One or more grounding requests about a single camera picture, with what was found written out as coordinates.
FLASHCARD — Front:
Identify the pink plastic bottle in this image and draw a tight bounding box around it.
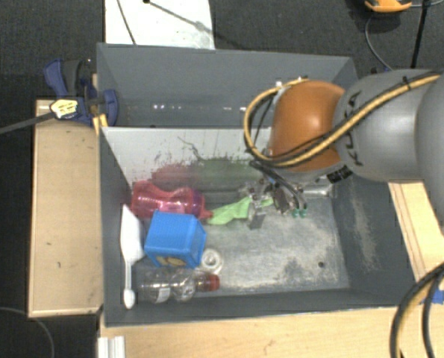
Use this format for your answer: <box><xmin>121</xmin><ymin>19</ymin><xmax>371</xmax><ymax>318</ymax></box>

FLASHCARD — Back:
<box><xmin>130</xmin><ymin>180</ymin><xmax>213</xmax><ymax>220</ymax></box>

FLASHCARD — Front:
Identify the grey metal bin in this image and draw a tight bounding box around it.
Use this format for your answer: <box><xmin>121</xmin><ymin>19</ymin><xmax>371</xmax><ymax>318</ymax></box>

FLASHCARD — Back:
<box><xmin>94</xmin><ymin>42</ymin><xmax>419</xmax><ymax>327</ymax></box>

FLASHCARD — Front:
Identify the black cylinder on white bracket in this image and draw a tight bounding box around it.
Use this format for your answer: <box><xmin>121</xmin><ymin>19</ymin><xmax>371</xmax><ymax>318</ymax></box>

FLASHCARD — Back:
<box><xmin>325</xmin><ymin>165</ymin><xmax>354</xmax><ymax>185</ymax></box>

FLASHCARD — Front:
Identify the clear plastic bottle red cap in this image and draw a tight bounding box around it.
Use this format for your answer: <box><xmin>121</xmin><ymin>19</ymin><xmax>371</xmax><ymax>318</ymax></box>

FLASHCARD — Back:
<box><xmin>137</xmin><ymin>268</ymin><xmax>222</xmax><ymax>305</ymax></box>

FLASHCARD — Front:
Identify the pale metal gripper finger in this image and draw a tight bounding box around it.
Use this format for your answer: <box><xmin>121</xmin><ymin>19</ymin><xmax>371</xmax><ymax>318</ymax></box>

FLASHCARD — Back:
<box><xmin>243</xmin><ymin>183</ymin><xmax>262</xmax><ymax>201</ymax></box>
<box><xmin>248</xmin><ymin>199</ymin><xmax>266</xmax><ymax>231</ymax></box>

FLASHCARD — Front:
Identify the green cloth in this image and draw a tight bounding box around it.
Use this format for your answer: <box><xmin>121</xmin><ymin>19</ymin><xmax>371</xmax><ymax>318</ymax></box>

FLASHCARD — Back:
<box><xmin>207</xmin><ymin>195</ymin><xmax>275</xmax><ymax>227</ymax></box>

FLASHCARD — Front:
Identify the pale wood board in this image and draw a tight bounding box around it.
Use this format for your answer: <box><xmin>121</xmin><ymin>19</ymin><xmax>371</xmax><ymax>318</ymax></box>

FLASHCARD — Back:
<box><xmin>27</xmin><ymin>98</ymin><xmax>105</xmax><ymax>318</ymax></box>

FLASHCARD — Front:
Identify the white plastic spoon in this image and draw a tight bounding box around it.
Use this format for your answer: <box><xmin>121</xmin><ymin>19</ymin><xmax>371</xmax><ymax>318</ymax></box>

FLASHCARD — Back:
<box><xmin>119</xmin><ymin>204</ymin><xmax>146</xmax><ymax>310</ymax></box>

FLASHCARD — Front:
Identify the blue plastic box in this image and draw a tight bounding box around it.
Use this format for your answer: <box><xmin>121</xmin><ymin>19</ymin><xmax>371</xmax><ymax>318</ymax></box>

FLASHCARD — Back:
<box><xmin>143</xmin><ymin>210</ymin><xmax>208</xmax><ymax>270</ymax></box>

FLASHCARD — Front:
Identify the clear glass jar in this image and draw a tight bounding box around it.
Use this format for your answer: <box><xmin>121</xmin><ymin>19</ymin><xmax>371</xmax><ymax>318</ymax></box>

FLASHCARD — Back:
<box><xmin>200</xmin><ymin>248</ymin><xmax>225</xmax><ymax>272</ymax></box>

